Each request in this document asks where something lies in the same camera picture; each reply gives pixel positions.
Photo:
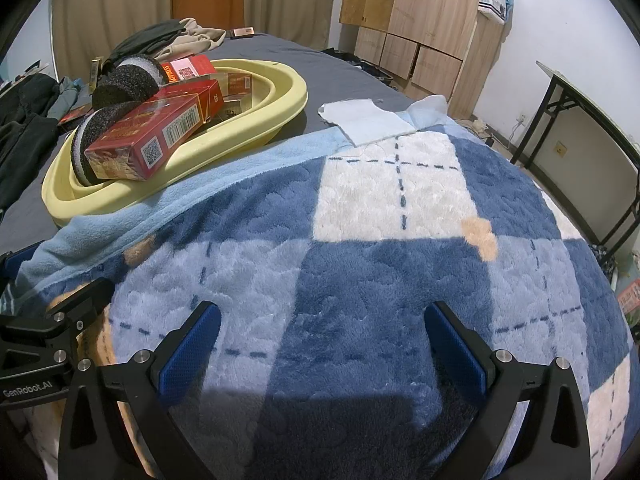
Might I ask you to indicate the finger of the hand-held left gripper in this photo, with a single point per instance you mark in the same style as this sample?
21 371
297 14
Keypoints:
75 310
17 262

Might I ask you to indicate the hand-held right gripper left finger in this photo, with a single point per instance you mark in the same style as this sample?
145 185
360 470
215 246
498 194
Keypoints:
190 355

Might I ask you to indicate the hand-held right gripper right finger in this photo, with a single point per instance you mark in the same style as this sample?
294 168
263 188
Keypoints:
452 350

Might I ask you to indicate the dark cylinder with grey band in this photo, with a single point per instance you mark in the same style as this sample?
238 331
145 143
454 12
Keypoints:
92 125
125 87

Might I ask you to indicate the long red box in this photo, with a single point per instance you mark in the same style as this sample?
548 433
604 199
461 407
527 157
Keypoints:
140 135

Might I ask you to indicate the pale yellow plastic basin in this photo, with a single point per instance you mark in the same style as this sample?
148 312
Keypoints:
240 130

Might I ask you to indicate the red box with hologram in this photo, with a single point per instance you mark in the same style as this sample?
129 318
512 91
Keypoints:
200 97

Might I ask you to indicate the red and white box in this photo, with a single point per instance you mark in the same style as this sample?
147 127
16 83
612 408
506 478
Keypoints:
195 66

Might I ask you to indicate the blue checkered plush blanket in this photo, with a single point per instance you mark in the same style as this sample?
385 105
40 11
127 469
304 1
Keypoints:
400 280

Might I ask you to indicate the dark clothes pile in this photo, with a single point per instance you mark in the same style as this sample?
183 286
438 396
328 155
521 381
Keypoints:
25 125

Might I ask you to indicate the pink packaging bag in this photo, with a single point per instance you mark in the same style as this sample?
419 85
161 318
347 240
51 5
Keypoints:
630 295

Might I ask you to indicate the small white cloth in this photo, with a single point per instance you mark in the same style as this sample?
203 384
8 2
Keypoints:
367 120

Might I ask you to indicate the dark green garment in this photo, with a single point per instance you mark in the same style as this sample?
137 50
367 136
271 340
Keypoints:
145 37

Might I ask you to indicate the black folding table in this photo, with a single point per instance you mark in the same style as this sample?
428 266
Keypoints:
554 85

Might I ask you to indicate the beige garment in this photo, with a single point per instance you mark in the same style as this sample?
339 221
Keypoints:
205 37

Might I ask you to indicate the black suitcase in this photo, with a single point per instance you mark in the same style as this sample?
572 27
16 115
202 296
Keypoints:
370 67

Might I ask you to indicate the small pink brown box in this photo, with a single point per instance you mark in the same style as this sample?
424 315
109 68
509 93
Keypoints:
243 33

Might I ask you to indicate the wooden wardrobe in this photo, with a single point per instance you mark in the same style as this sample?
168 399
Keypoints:
435 10

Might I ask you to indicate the beige curtain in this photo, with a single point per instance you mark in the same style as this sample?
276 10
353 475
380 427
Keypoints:
290 0

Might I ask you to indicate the yellowed wall socket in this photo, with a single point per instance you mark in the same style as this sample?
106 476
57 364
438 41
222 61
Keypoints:
560 148

